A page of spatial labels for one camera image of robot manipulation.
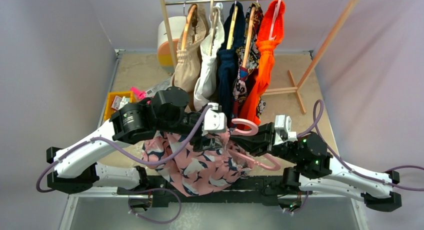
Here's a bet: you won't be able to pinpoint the navy shorts on hanger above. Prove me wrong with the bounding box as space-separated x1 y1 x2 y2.
217 1 246 125

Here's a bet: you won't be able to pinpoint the printed flat package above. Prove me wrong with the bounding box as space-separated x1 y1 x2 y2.
145 77 172 97

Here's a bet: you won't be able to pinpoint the orange hanger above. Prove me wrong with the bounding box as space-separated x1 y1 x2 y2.
180 3 198 50

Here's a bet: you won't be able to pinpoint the patterned shorts on hanger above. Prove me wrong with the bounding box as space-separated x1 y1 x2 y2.
231 2 264 122

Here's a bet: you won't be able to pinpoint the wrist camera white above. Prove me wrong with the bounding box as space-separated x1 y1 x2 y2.
273 114 298 146
202 102 227 136

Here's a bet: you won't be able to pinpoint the orange shorts on hanger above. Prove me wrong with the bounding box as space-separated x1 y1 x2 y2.
241 0 286 125

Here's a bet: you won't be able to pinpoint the yellow plastic bin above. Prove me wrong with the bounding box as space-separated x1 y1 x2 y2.
103 91 136 121

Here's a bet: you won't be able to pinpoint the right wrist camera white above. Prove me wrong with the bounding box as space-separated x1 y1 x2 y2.
273 114 298 146

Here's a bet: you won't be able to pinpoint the pink shark print shorts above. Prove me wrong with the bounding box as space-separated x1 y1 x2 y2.
150 131 255 197

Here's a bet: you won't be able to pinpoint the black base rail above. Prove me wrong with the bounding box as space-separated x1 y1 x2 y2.
117 175 307 208

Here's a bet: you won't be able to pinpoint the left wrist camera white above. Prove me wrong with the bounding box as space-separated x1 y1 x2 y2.
202 102 227 136

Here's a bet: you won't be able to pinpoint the pink plastic hanger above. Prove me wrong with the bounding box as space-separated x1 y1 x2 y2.
226 118 282 172
268 0 282 40

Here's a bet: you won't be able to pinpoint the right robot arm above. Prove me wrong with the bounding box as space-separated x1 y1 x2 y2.
230 122 402 212

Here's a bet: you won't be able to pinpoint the white shorts on hanger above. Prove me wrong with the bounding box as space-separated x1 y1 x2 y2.
193 2 225 111

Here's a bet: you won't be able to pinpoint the pink plastic clip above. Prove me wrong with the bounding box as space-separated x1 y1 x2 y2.
130 86 147 100

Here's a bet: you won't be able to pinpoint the beige shorts on hanger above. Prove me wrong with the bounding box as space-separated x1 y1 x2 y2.
171 3 209 111

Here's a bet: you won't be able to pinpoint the round drawer cabinet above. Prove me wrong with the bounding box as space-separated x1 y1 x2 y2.
156 16 186 70

